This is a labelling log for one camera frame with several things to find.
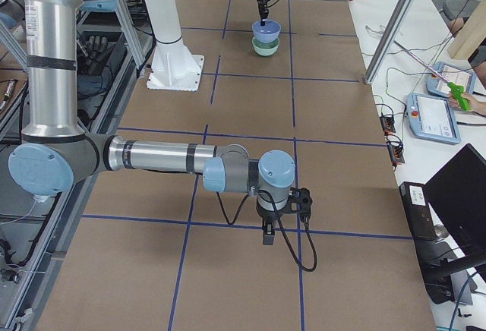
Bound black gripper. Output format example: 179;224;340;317
257;0;270;27
256;203;284;245

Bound blue ceramic bowl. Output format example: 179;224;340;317
252;19;281;43

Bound green ceramic bowl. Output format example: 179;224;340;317
252;37;280;57

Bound black computer box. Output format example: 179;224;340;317
399;181;449;242

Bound black usb hub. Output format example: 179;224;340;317
385;134;405;168
379;103;396;134

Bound black monitor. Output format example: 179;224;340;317
424;143;485;254

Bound near teach pendant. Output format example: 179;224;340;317
406;93;461;145

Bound teach pendant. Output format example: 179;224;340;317
406;93;461;145
426;61;477;97

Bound far teach pendant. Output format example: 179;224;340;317
426;61;477;97

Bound reacher grabber tool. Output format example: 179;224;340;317
393;40;474;111

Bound seated person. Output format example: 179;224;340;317
447;17;486;116

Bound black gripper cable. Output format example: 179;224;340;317
216;190;318;272

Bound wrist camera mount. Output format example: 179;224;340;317
282;187;313;223

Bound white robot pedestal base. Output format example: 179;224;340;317
144;0;204;92

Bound aluminium frame post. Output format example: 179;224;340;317
364;0;414;84

